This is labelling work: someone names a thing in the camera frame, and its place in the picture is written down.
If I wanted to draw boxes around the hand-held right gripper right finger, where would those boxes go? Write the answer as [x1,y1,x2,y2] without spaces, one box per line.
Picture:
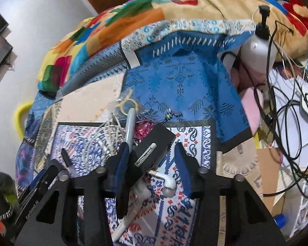
[173,142,286,246]

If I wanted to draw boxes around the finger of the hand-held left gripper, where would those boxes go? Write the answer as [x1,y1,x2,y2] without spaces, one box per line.
[28,169,46,193]
[61,148,71,169]

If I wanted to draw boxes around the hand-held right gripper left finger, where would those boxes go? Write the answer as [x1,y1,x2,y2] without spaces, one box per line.
[14,142,134,246]

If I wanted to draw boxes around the white earphones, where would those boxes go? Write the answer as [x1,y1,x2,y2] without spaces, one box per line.
[112,170,177,243]

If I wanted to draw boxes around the white cable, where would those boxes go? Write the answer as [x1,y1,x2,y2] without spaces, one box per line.
[67,113,129,175]

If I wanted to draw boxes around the black box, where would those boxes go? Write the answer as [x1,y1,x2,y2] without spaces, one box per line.
[130,123,176,182]

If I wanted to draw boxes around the white pen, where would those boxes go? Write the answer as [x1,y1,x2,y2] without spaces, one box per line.
[124,108,137,149]

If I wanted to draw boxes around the person's left forearm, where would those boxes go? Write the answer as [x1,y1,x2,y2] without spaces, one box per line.
[0,172,17,239]

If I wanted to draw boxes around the clear plastic wrapper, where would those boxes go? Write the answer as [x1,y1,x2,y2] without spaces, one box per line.
[103,90,144,123]

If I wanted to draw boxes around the small beaded trinket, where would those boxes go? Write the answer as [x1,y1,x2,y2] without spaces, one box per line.
[165,109,183,121]

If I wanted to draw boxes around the brown cardboard box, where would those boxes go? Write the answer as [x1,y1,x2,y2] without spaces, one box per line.
[257,147,281,198]

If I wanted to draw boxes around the blue patchwork blanket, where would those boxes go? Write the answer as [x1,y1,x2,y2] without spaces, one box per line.
[15,22,260,246]

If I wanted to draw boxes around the pink cloth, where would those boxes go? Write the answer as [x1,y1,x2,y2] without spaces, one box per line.
[231,67,267,134]

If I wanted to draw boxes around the blue bottle cap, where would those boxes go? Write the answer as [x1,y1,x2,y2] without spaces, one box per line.
[272,213,288,229]

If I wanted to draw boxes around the white papers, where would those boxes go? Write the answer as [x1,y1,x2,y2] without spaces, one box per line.
[268,67,308,170]

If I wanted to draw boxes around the white pump bottle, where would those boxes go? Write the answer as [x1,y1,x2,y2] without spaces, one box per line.
[240,5,276,76]

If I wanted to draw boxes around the colourful fleece blanket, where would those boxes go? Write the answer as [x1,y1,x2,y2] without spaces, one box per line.
[37,0,308,93]

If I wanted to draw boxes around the beaded metal bracelet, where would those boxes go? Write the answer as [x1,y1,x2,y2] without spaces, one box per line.
[0,204,14,220]

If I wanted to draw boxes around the yellow metal frame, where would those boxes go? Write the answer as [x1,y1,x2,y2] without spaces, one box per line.
[14,101,34,139]

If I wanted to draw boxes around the yellow rubber ring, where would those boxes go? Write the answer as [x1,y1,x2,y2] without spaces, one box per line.
[117,99,139,116]

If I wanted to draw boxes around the black cables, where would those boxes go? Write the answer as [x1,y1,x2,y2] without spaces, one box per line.
[254,20,308,198]

